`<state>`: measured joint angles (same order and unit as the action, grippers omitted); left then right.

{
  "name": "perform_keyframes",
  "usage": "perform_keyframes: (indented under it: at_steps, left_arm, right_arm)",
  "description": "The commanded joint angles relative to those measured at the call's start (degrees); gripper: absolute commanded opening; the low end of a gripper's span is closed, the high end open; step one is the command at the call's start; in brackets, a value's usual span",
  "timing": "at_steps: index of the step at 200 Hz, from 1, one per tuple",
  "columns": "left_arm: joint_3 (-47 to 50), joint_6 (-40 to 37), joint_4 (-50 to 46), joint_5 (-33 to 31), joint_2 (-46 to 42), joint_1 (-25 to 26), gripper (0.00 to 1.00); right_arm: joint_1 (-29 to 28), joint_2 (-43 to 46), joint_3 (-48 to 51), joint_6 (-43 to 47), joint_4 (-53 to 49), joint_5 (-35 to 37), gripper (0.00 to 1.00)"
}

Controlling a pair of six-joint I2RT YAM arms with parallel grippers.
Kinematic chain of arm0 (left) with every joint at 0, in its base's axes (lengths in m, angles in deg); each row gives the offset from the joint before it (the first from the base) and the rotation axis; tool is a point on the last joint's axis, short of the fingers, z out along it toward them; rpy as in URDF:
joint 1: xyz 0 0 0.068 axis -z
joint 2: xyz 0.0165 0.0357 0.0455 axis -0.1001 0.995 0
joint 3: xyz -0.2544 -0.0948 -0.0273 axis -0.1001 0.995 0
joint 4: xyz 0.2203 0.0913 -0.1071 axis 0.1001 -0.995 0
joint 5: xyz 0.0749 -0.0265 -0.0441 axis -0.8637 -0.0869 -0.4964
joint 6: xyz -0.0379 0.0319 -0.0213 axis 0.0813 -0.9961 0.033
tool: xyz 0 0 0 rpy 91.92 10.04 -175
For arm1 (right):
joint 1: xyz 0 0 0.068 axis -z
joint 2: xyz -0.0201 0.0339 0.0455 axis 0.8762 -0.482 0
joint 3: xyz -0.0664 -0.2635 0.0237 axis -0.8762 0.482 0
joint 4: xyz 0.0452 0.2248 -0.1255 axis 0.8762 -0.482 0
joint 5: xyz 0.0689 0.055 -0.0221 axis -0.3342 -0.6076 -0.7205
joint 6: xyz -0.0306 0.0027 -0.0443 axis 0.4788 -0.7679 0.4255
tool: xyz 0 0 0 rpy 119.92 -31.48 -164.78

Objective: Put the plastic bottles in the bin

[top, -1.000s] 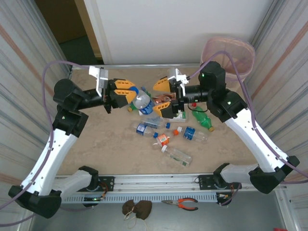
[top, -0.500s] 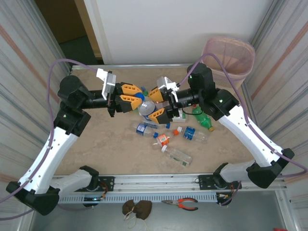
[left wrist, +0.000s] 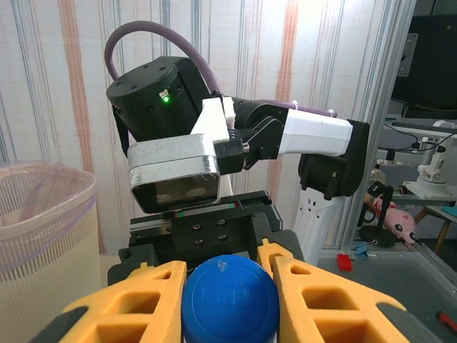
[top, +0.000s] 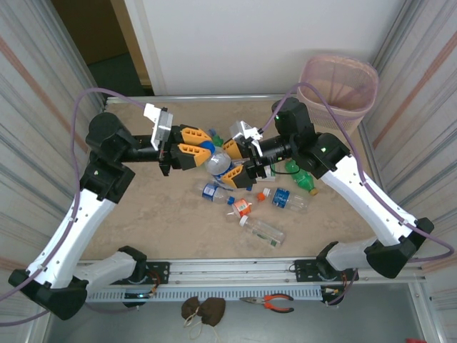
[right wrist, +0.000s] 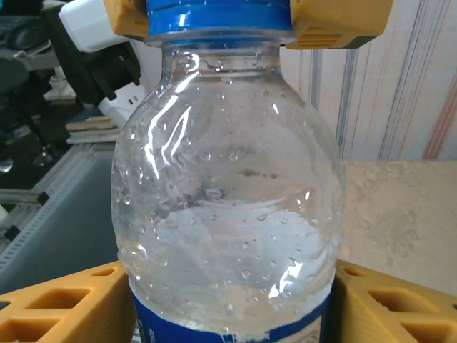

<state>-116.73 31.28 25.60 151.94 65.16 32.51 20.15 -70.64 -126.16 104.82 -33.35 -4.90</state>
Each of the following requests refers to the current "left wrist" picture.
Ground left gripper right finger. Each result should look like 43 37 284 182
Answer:
273 255 443 343

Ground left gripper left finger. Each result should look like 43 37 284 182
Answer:
30 260 189 343

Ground beige plastic waste bin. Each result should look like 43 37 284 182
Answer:
0 160 104 283

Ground pink plastic bin liner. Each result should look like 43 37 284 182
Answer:
0 160 98 272

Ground small red object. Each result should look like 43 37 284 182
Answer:
336 252 354 272

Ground blue binder clip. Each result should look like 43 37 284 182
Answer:
351 241 373 258

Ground pink plush toy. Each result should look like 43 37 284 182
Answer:
371 198 418 246

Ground white desk device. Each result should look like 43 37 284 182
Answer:
403 135 457 201

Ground grey desk top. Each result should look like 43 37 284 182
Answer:
383 119 457 139

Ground black monitor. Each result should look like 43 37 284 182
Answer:
391 16 457 111

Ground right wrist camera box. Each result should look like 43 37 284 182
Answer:
127 98 237 215

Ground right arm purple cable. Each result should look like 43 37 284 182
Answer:
104 21 338 117

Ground orange-handled pliers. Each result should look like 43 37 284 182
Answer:
436 309 457 337

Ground aluminium enclosure post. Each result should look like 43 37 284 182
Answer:
341 0 417 251

